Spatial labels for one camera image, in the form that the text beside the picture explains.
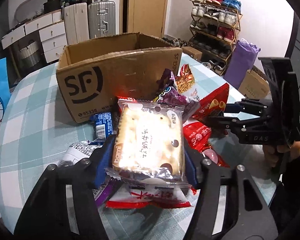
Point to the blue Doraemon tote bag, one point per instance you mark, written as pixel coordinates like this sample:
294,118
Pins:
4,88

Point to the round desk mirror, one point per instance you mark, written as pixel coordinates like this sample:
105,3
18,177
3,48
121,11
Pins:
28,9

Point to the checkered teal tablecloth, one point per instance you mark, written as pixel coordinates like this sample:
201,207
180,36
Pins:
37,129

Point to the small red candy packet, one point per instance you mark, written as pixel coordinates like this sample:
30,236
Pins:
213,156

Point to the red chips bag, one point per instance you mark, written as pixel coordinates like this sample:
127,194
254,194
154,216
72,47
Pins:
213,103

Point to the white red noodle snack bag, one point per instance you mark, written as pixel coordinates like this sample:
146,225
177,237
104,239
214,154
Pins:
126,198

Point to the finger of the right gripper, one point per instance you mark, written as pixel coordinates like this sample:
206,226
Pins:
220,123
233,108

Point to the clear cracker packet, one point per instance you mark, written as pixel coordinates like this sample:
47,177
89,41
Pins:
149,145

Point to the silver purple snack bag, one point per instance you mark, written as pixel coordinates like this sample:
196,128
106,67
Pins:
104,184

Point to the white drawer desk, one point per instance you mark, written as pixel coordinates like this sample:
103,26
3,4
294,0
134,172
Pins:
51,30

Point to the red white snack packet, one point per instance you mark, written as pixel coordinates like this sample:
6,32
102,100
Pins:
197,135

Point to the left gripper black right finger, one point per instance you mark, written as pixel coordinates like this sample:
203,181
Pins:
229,206

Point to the brown cardboard box on floor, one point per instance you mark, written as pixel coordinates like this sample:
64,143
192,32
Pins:
254,84

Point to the wooden shoe rack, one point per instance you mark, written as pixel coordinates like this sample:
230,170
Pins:
215,28

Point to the beige suitcase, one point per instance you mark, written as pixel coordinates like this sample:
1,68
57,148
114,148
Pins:
76,23

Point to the brown SF cardboard box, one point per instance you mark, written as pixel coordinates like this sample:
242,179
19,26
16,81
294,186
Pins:
91,74

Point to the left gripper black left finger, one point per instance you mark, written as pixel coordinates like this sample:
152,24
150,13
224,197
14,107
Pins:
45,215

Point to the right hand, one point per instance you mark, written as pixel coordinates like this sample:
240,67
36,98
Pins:
272,153

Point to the silver suitcase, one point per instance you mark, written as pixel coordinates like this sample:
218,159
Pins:
101,19

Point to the wooden door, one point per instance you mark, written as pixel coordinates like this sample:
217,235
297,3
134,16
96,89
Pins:
146,16

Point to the purple grape candy bag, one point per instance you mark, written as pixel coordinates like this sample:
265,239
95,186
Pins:
172,89

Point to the woven laundry basket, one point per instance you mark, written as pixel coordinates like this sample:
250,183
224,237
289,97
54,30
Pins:
30,55

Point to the blue cookie packet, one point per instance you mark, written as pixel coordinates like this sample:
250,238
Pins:
105,124

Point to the small cardboard box by rack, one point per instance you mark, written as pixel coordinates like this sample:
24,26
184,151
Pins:
192,52

